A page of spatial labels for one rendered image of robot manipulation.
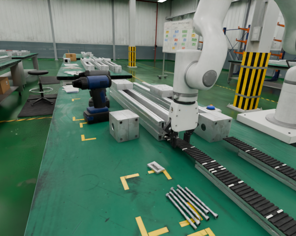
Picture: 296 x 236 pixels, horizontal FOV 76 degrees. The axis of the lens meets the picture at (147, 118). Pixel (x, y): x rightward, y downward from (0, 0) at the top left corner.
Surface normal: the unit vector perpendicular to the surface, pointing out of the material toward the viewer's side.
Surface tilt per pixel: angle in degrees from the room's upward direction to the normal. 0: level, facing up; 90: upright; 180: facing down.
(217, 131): 90
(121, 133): 90
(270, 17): 90
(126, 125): 90
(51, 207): 0
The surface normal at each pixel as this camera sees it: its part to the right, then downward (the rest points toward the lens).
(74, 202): 0.04, -0.93
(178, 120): 0.32, 0.32
